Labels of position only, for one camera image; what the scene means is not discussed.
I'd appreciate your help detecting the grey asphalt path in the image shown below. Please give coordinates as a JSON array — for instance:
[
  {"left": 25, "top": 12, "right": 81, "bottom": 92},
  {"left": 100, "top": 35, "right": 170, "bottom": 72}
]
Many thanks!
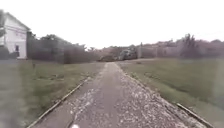
[{"left": 27, "top": 61, "right": 214, "bottom": 128}]

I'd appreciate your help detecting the row of dark trees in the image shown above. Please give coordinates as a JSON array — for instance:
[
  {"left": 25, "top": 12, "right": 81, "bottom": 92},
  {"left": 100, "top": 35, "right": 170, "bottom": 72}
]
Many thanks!
[{"left": 25, "top": 31, "right": 101, "bottom": 65}]

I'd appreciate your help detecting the pale concrete kerb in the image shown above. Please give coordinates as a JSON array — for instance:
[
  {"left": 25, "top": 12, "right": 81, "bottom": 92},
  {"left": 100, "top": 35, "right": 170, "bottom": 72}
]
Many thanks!
[
  {"left": 26, "top": 77, "right": 92, "bottom": 128},
  {"left": 175, "top": 102, "right": 216, "bottom": 128}
]

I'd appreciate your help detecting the grass field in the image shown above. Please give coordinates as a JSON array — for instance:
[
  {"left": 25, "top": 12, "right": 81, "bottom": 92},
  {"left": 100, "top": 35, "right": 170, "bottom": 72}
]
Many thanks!
[
  {"left": 0, "top": 59, "right": 107, "bottom": 128},
  {"left": 117, "top": 57, "right": 224, "bottom": 128}
]

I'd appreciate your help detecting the white building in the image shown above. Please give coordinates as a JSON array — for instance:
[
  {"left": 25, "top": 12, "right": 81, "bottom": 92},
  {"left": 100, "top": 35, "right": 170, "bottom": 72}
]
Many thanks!
[{"left": 0, "top": 10, "right": 32, "bottom": 60}]

